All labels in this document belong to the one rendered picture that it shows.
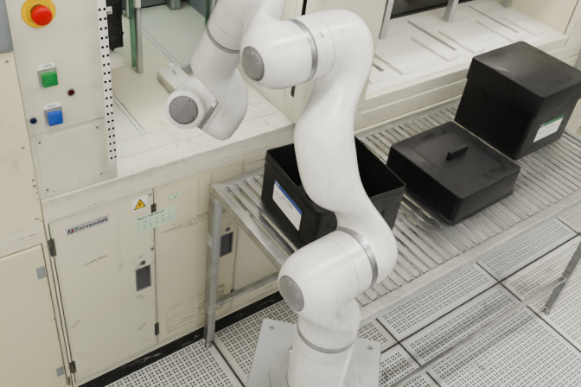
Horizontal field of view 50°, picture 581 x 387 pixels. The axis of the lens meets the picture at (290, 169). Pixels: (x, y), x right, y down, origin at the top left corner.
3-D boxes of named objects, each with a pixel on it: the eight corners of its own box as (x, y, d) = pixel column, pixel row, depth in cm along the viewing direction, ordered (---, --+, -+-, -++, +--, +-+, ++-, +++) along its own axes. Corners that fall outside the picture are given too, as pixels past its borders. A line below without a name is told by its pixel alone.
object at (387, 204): (258, 198, 178) (264, 149, 168) (338, 174, 191) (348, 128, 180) (309, 263, 161) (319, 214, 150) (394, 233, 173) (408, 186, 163)
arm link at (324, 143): (304, 295, 115) (366, 259, 124) (349, 318, 106) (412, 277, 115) (257, 22, 99) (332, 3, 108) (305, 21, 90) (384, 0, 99)
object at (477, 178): (451, 227, 178) (464, 193, 170) (380, 170, 195) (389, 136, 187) (513, 193, 194) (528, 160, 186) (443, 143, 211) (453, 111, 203)
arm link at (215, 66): (292, 49, 119) (238, 124, 144) (220, 1, 116) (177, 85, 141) (274, 80, 114) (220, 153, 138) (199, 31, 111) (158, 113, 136)
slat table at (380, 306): (299, 485, 192) (340, 332, 145) (202, 344, 228) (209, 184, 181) (552, 312, 259) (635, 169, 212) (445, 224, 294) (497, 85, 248)
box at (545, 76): (515, 162, 207) (543, 98, 191) (450, 119, 223) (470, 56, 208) (564, 138, 222) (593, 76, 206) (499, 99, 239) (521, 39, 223)
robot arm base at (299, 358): (354, 431, 126) (372, 379, 115) (262, 411, 127) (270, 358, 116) (360, 353, 141) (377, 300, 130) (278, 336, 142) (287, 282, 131)
